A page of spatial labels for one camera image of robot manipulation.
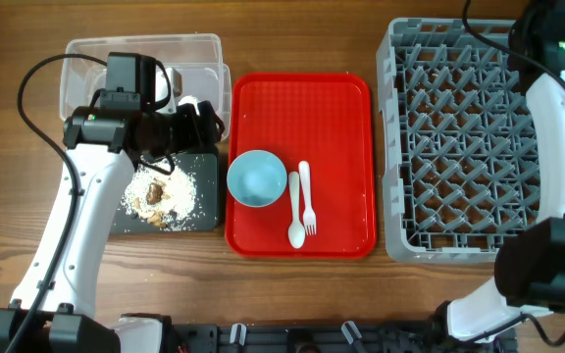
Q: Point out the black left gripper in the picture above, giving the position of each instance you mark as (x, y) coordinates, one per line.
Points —
(192, 135)

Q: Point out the white napkin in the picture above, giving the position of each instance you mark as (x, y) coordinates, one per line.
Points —
(189, 99)

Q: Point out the rice and food scraps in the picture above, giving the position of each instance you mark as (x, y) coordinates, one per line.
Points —
(164, 202)

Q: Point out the light blue bowl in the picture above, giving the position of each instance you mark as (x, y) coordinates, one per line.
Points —
(256, 178)

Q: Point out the white plastic fork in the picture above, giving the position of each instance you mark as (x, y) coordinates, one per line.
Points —
(309, 216)

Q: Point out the white plastic spoon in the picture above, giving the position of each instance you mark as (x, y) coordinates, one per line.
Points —
(296, 230)

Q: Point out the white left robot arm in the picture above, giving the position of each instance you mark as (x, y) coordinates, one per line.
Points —
(125, 126)

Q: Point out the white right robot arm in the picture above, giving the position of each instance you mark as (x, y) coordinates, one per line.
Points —
(528, 283)

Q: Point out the clear plastic waste bin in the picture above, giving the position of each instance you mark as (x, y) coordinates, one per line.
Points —
(197, 57)

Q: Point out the black food waste tray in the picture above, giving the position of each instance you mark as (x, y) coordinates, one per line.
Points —
(206, 217)

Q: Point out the grey dishwasher rack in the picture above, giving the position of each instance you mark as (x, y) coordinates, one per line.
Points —
(461, 156)

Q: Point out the red serving tray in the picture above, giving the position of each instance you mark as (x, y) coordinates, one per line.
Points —
(325, 120)

